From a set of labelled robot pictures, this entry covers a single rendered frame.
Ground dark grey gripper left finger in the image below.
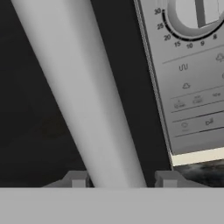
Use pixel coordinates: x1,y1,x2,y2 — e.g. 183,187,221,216
43,171,94,189

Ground black microwave door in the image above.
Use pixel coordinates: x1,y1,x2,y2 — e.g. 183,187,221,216
0,0,173,189

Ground grey microwave oven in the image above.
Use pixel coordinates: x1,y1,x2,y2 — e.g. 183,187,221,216
133,0,224,167

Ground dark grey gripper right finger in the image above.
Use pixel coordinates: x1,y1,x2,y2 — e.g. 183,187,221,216
153,170,210,189

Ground white microwave door handle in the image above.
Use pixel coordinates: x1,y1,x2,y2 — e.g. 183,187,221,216
10,0,148,189

